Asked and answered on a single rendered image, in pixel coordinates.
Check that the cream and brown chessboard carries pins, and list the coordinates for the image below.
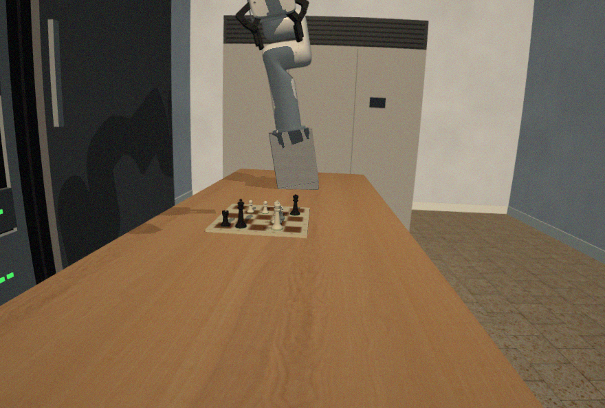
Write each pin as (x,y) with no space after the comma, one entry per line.
(260,224)

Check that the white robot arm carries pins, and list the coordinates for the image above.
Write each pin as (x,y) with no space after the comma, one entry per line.
(278,57)

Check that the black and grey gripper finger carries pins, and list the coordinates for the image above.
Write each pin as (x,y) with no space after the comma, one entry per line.
(252,27)
(297,18)

